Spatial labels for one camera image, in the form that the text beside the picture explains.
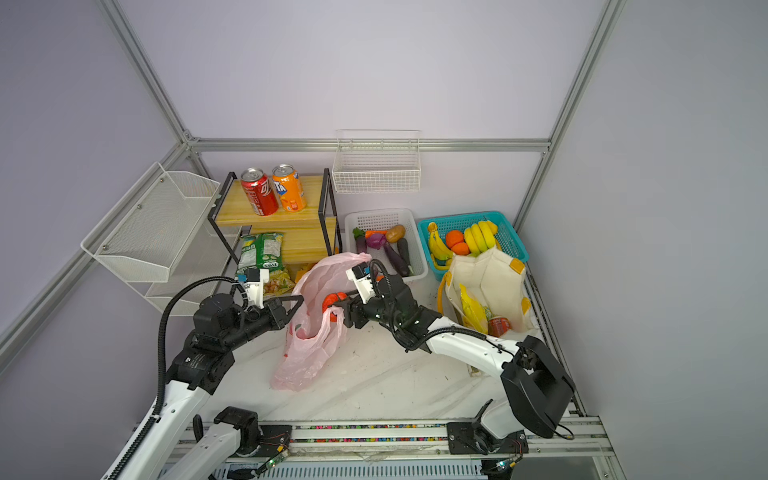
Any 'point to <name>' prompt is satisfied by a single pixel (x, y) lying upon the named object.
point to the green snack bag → (260, 251)
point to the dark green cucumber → (403, 250)
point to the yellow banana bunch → (480, 237)
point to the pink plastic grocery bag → (313, 334)
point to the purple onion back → (377, 241)
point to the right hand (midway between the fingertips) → (336, 301)
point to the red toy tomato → (331, 298)
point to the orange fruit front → (461, 248)
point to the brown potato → (395, 233)
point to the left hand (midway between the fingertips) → (302, 300)
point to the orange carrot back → (369, 232)
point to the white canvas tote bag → (494, 280)
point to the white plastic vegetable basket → (386, 219)
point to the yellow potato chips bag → (474, 312)
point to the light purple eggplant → (361, 244)
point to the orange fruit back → (454, 237)
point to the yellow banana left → (438, 247)
